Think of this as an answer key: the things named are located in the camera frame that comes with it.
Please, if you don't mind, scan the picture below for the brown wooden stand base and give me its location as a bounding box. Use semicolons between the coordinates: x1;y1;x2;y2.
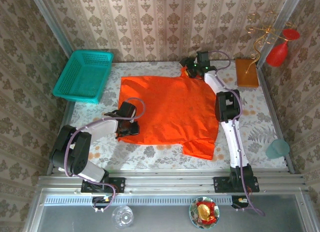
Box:
234;58;261;88

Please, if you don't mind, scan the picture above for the red gold wrapped snack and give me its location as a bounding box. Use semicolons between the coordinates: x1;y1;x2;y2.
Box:
196;201;217;224

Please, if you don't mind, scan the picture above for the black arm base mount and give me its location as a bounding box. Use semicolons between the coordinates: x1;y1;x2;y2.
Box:
213;176;260;194
81;176;126;194

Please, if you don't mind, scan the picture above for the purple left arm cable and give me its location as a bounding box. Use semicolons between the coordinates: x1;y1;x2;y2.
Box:
64;97;146;213

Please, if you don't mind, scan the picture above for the teal plastic basket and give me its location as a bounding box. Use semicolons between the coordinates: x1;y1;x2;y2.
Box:
52;49;115;105

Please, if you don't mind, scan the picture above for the red plastic wine glass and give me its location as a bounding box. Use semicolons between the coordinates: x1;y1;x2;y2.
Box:
265;28;301;68

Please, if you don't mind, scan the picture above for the gold wire stand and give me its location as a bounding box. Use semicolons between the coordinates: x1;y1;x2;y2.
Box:
244;10;295;74

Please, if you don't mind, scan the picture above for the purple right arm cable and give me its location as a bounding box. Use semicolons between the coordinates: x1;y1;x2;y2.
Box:
209;50;266;217

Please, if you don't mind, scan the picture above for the floral tablecloth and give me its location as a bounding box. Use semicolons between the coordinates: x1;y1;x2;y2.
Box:
58;60;288;172

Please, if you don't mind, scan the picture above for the clear glass cup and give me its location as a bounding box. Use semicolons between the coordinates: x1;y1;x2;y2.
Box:
111;205;135;229

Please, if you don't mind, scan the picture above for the orange t-shirt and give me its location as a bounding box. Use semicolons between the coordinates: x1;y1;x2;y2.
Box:
117;66;220;161

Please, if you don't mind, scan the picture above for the translucent teal cup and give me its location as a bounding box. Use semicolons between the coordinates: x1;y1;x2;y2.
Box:
265;138;291;159

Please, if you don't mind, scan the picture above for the floral patterned plate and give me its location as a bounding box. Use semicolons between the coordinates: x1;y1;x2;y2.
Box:
188;196;221;230

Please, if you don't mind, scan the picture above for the grey slotted cable duct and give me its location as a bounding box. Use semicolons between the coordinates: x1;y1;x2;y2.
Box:
44;194;234;206

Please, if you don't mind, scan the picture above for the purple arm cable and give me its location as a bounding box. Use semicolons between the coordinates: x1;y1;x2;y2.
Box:
209;50;266;217
64;97;146;213

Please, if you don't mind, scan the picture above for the aluminium rail frame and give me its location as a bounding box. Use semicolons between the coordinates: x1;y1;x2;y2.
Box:
37;168;310;196

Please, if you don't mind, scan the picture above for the aluminium frame post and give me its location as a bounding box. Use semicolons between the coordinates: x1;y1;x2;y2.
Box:
28;0;75;62
257;0;305;68

